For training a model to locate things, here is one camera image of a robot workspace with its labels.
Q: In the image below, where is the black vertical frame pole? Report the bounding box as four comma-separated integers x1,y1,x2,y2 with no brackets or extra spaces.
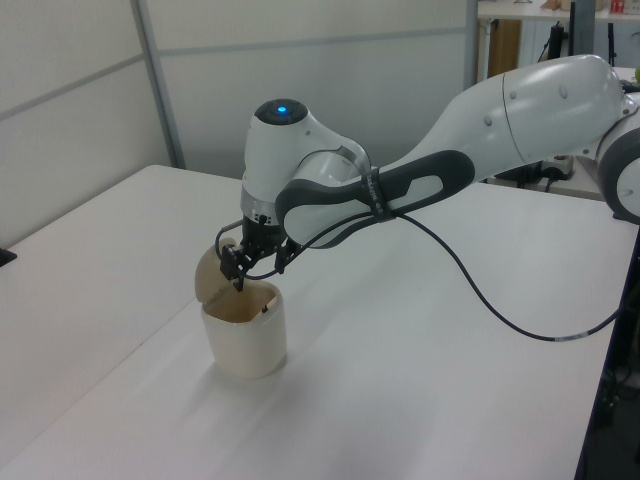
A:
573,219,640,480

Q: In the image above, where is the emergency stop button box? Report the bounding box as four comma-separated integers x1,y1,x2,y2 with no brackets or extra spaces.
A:
541,154,575,182

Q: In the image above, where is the small white bin with lid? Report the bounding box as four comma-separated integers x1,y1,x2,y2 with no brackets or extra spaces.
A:
193,237,288,381

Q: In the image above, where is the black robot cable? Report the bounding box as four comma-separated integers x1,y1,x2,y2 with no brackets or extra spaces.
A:
214,209,624,344

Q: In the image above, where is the brown wooden cabinet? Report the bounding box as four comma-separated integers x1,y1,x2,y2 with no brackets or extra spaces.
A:
486,19,522,82

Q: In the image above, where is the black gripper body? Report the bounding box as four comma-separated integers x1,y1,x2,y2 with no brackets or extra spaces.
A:
239,214,287,254

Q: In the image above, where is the grey partition post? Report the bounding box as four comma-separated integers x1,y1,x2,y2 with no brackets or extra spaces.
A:
133,0,187,170

